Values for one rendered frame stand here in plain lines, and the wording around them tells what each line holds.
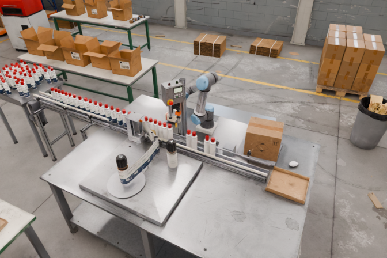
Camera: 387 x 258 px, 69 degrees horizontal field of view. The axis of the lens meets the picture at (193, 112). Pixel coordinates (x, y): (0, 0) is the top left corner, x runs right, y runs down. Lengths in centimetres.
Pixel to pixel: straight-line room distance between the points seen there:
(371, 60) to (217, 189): 371
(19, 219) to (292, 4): 663
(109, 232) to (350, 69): 435
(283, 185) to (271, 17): 560
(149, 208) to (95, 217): 100
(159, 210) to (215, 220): 42
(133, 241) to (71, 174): 83
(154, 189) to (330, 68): 391
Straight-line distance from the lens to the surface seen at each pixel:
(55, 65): 488
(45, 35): 525
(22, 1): 736
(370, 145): 450
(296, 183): 254
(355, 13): 742
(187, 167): 248
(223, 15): 788
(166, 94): 242
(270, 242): 218
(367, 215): 371
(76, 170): 274
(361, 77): 546
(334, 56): 529
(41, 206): 375
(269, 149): 256
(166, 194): 230
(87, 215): 317
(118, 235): 295
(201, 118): 269
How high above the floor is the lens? 267
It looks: 35 degrees down
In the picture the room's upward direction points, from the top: 1 degrees counter-clockwise
